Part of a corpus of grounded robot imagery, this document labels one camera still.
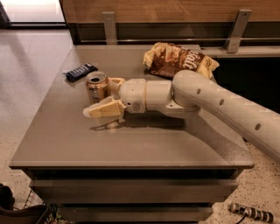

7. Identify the brown chip bag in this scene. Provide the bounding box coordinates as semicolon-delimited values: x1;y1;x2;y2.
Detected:
143;42;219;79

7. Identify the right metal bracket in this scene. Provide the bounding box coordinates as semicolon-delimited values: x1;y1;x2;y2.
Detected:
224;9;252;53

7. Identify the orange soda can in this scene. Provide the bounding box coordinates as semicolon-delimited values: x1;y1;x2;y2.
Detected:
86;71;110;104

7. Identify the dark basket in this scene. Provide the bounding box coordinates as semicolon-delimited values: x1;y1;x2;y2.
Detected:
0;184;56;224

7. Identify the metal bracket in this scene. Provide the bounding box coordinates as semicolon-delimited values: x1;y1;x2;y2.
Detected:
102;11;117;45
224;9;252;53

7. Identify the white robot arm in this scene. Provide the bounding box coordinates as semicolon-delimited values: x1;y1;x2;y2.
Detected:
83;70;280;162

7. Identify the black white striped tool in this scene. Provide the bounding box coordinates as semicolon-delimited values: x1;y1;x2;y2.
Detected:
228;203;280;224

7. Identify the left metal bracket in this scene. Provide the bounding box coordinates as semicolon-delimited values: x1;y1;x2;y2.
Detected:
102;11;117;45

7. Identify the grey drawer cabinet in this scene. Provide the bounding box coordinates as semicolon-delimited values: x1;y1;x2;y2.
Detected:
8;44;256;224

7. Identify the dark blue snack bar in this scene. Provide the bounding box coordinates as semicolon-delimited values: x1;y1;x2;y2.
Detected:
65;63;98;82

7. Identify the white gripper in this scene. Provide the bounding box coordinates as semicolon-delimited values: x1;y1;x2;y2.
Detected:
83;78;147;120

